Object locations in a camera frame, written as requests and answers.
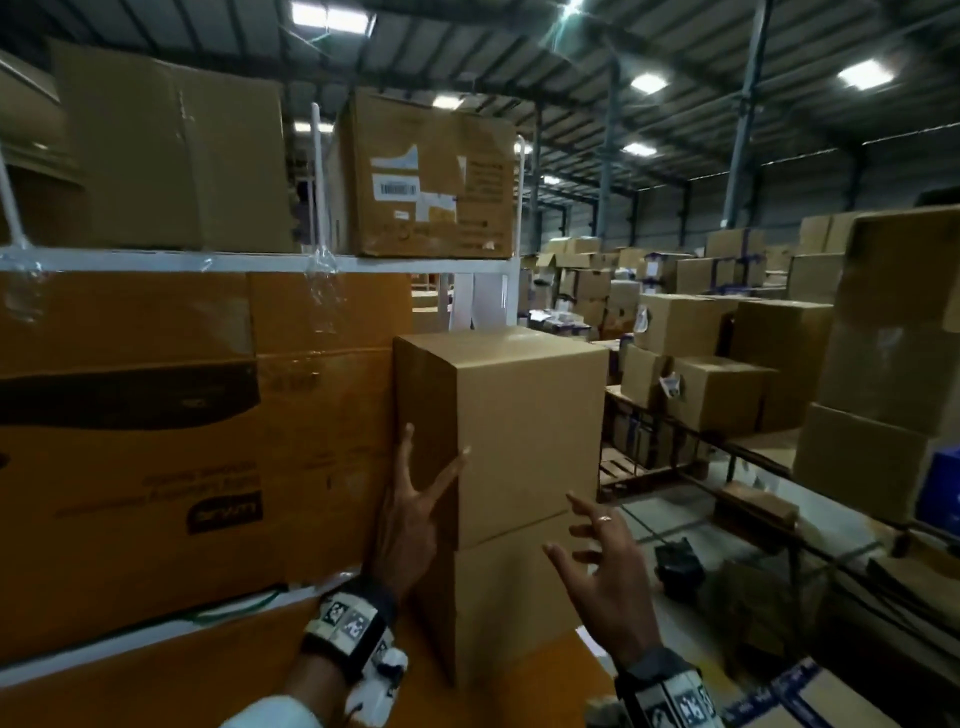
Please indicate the person's right hand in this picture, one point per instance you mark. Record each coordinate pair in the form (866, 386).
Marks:
(619, 592)

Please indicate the person's left hand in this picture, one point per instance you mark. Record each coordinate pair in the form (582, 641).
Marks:
(409, 532)

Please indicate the medium taped cardboard box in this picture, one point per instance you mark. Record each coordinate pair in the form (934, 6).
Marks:
(510, 600)

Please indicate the squarish taped cardboard box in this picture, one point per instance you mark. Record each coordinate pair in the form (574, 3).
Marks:
(517, 427)

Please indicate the person's left forearm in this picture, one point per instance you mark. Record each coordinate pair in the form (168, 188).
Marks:
(315, 682)

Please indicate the cardboard box dark tape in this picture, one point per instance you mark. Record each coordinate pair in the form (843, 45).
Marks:
(810, 697)

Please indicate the person's white sleeve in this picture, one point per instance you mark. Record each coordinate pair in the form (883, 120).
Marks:
(270, 712)

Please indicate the pile of distant cardboard boxes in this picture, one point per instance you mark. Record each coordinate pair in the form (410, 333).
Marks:
(750, 330)

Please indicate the plastic wrapped cardboard box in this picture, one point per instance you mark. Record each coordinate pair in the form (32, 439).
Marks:
(187, 315)

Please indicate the brown cardboard box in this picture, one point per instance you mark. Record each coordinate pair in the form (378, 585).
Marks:
(30, 112)
(172, 150)

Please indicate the black crumpled bag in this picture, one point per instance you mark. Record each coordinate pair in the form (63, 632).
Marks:
(679, 570)

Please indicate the left wrist tracker band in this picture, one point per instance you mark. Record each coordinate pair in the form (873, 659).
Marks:
(349, 622)

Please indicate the wrist tracker band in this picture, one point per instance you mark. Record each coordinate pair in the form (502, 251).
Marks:
(349, 622)
(667, 697)

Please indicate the right wrist tracker band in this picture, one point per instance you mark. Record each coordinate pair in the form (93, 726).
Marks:
(667, 697)

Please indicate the dark metal storage rack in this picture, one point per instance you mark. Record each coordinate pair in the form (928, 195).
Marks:
(750, 465)

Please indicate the white paper sheets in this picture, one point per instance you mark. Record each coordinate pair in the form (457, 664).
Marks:
(480, 300)

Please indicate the blue plastic crate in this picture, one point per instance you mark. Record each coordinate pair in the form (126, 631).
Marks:
(941, 491)

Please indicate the grey steel column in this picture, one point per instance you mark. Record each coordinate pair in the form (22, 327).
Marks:
(606, 150)
(742, 112)

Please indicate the bright ceiling light panel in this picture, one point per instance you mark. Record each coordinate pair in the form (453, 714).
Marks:
(866, 75)
(649, 83)
(639, 149)
(330, 19)

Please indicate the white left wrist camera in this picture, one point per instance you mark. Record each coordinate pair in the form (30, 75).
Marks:
(382, 675)

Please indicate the wooden shelf unit white frame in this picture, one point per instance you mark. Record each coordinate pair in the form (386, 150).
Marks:
(187, 262)

